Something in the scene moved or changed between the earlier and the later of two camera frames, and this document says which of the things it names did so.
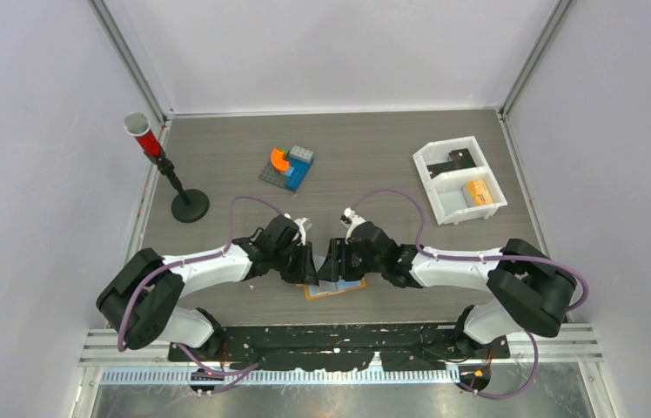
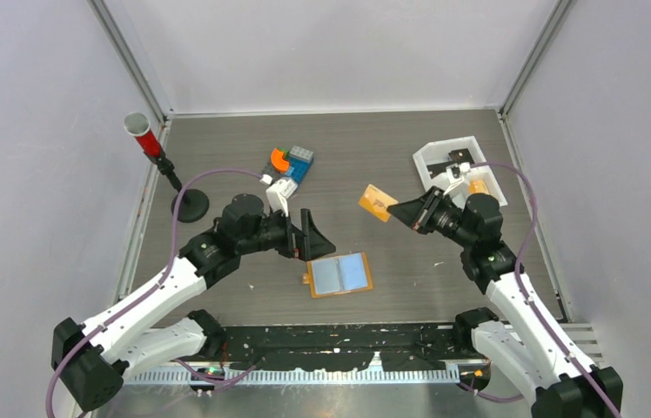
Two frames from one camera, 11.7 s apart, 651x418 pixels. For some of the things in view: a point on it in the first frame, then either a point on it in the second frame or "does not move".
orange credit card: x=479 y=192 does not move
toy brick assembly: x=288 y=167 does not move
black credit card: x=462 y=158 does not move
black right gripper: x=332 y=269 -> x=419 y=213
